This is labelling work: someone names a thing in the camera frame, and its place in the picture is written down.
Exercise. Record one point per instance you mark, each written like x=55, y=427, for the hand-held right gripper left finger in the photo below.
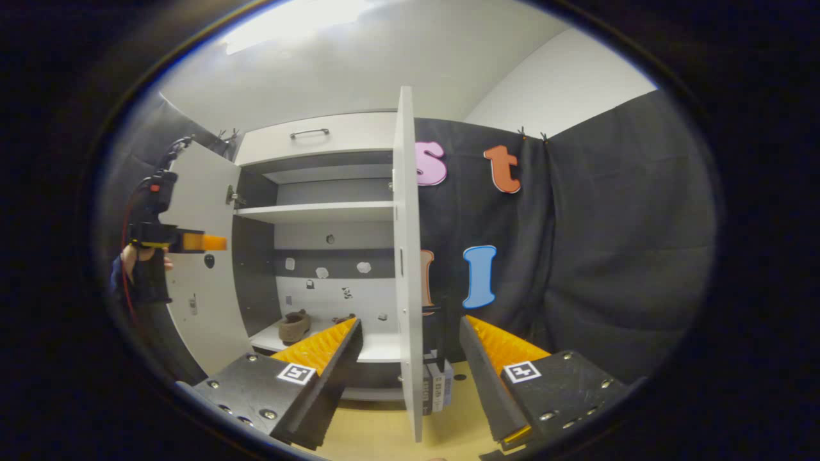
x=333, y=378

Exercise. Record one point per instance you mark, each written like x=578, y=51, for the white cabinet shelf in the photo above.
x=314, y=211

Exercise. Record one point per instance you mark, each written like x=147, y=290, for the small boxes beside cabinet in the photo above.
x=437, y=387

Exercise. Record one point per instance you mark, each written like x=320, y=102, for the white and grey shoe cabinet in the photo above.
x=320, y=192

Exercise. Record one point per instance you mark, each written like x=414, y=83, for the black backdrop cloth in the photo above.
x=608, y=243

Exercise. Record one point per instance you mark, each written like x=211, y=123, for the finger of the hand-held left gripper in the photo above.
x=208, y=242

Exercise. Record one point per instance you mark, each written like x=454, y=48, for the white cabinet door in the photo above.
x=205, y=192
x=408, y=224

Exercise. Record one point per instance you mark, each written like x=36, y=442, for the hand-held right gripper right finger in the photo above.
x=483, y=378

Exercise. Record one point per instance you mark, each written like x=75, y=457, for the white cabinet drawer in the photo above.
x=359, y=137

